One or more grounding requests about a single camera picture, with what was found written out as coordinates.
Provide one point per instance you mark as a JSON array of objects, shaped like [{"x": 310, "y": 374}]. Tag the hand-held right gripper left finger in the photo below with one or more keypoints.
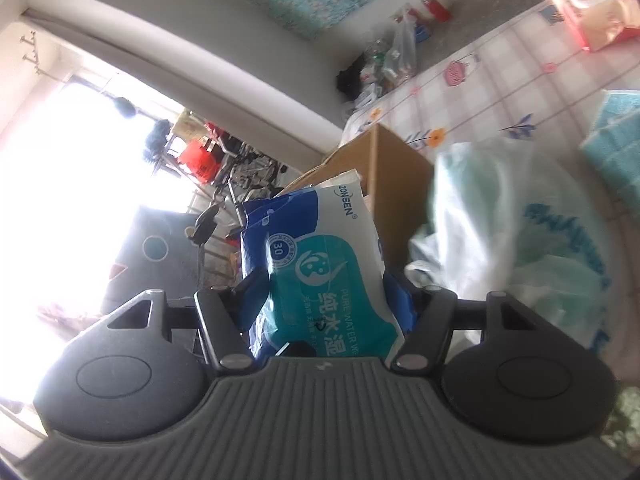
[{"x": 220, "y": 320}]

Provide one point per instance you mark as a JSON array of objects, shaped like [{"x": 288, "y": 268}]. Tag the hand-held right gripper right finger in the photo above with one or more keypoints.
[{"x": 425, "y": 320}]

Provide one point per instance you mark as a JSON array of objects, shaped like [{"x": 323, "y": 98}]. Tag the blue white wet wipes pack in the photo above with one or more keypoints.
[{"x": 320, "y": 280}]

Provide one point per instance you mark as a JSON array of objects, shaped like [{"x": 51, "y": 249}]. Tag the brown cardboard box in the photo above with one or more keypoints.
[{"x": 400, "y": 185}]

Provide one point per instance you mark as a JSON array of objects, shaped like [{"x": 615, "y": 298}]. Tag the blue checked cloth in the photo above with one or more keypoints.
[{"x": 617, "y": 145}]

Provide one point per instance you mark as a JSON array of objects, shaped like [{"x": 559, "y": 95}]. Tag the grey mat with circles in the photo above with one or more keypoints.
[{"x": 160, "y": 255}]

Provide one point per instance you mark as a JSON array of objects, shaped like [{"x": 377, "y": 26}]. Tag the black phone holder stand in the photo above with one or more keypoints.
[{"x": 204, "y": 225}]

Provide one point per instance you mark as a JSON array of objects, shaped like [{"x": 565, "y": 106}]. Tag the white plastic bag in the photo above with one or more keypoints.
[{"x": 525, "y": 260}]

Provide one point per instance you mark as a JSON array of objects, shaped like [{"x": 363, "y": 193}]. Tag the metal drying rack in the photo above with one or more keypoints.
[{"x": 220, "y": 180}]

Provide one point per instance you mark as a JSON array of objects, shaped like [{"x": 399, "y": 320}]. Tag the orange hanging bag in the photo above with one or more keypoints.
[{"x": 199, "y": 160}]

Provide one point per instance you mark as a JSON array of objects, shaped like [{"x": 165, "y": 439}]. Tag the checked printed tablecloth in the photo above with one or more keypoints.
[{"x": 500, "y": 90}]

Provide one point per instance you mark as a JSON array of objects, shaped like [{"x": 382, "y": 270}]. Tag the black cloth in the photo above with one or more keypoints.
[{"x": 352, "y": 77}]

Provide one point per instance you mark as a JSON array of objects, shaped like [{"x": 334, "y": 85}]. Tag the small clear plastic bag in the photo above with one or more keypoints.
[{"x": 400, "y": 50}]

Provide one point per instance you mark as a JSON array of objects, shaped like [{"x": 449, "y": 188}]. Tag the red bottle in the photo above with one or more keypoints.
[{"x": 435, "y": 7}]

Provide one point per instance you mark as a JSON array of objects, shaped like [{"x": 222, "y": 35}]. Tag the orange wet wipes pack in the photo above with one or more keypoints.
[{"x": 590, "y": 5}]

